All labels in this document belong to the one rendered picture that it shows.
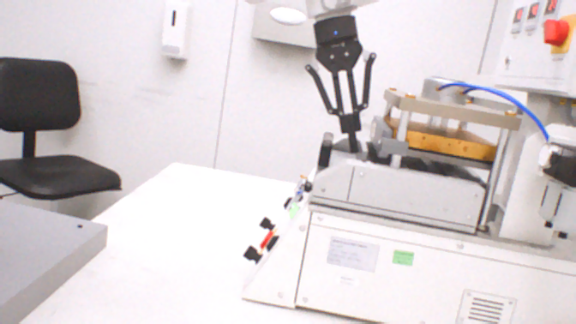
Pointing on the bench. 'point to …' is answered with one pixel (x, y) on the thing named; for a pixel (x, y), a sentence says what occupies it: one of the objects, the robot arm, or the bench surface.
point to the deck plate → (567, 250)
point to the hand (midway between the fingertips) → (351, 133)
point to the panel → (281, 230)
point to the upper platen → (445, 143)
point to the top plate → (458, 104)
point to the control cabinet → (556, 110)
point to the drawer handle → (326, 150)
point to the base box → (411, 276)
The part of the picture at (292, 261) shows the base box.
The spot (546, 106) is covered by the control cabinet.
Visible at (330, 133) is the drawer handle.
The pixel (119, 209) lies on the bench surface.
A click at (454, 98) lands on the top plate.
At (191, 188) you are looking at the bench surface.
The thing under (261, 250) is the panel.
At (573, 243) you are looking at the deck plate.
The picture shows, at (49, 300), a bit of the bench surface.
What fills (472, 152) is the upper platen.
